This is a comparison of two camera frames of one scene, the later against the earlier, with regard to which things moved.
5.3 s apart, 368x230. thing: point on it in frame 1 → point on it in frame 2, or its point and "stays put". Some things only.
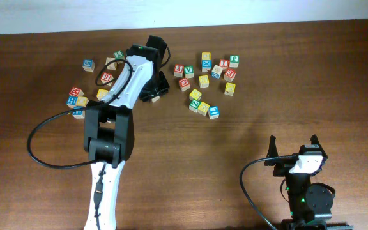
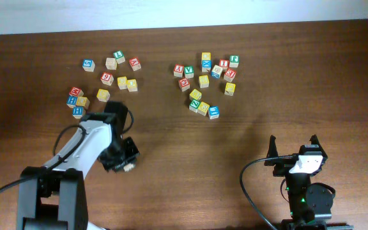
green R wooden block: [155, 98] → [129, 167]
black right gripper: [282, 168] stays put
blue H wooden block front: [78, 114] stays put
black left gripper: [163, 89] → [117, 167]
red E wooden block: [229, 75] stays put
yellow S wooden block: [101, 93] stays put
